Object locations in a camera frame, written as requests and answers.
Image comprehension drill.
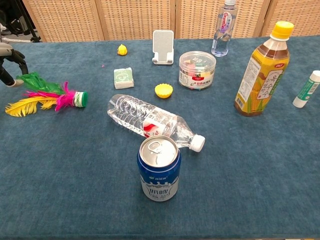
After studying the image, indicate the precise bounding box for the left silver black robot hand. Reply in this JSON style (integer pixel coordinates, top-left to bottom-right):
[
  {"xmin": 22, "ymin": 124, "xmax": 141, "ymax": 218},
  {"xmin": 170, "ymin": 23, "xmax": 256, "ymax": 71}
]
[{"xmin": 0, "ymin": 42, "xmax": 30, "ymax": 88}]

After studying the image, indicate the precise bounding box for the colourful feather shuttlecock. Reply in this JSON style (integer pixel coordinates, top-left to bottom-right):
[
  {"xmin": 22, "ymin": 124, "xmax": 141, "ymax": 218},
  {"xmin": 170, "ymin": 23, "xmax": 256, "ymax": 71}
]
[{"xmin": 4, "ymin": 71, "xmax": 89, "ymax": 118}]

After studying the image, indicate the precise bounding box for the black tripod stand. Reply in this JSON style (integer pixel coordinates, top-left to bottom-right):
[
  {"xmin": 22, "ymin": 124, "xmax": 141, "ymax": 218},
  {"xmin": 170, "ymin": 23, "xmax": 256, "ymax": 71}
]
[{"xmin": 7, "ymin": 0, "xmax": 42, "ymax": 43}]

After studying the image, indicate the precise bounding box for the white phone stand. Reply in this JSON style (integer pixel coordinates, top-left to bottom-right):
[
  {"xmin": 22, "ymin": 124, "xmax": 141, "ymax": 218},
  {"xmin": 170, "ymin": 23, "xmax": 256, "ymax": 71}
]
[{"xmin": 151, "ymin": 29, "xmax": 175, "ymax": 66}]

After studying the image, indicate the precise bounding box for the green white card box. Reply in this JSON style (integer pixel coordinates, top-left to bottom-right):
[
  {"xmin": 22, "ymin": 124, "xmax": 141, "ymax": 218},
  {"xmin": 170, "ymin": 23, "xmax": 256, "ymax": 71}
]
[{"xmin": 113, "ymin": 67, "xmax": 135, "ymax": 90}]

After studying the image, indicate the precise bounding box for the wooden rattan folding screen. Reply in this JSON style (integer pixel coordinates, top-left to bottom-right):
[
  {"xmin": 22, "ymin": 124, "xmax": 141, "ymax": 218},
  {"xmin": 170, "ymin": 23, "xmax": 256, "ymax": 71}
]
[{"xmin": 21, "ymin": 0, "xmax": 320, "ymax": 43}]

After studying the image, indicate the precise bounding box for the blue table mat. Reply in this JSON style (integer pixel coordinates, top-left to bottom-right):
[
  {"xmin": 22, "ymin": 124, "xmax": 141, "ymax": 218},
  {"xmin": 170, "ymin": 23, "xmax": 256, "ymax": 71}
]
[{"xmin": 0, "ymin": 35, "xmax": 320, "ymax": 240}]

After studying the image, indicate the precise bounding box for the clear water bottle red label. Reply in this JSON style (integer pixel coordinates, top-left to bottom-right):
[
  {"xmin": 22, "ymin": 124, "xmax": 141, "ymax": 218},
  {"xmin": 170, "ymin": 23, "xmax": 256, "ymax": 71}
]
[{"xmin": 107, "ymin": 93, "xmax": 206, "ymax": 153}]

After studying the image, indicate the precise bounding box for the yellow silicone cupcake mould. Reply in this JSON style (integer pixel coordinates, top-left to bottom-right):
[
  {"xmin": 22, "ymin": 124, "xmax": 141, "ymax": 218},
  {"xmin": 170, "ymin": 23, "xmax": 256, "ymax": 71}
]
[{"xmin": 154, "ymin": 83, "xmax": 174, "ymax": 99}]

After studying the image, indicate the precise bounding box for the clear jar with white lid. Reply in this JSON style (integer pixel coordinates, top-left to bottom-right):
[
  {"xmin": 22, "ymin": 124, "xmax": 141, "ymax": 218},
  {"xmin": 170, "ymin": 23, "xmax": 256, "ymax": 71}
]
[{"xmin": 178, "ymin": 50, "xmax": 217, "ymax": 91}]

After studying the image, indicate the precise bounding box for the blue white drink can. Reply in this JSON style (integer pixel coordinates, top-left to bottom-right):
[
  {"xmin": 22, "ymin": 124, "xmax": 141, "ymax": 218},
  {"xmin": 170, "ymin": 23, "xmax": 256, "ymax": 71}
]
[{"xmin": 136, "ymin": 135, "xmax": 182, "ymax": 202}]

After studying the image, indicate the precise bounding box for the slim water bottle purple label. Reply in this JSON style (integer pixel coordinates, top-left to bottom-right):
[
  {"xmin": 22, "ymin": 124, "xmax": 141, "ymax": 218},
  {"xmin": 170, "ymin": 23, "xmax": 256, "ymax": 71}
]
[{"xmin": 211, "ymin": 0, "xmax": 239, "ymax": 58}]

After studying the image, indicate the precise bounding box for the yellow corn tea bottle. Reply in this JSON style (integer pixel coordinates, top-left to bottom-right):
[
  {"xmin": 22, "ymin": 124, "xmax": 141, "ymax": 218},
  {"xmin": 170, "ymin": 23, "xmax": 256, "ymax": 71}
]
[{"xmin": 234, "ymin": 20, "xmax": 295, "ymax": 118}]

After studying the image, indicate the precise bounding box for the white green small tube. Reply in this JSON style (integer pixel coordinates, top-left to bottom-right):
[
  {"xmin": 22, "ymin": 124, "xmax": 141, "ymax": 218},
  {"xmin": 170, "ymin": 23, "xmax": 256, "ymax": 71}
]
[{"xmin": 292, "ymin": 70, "xmax": 320, "ymax": 109}]

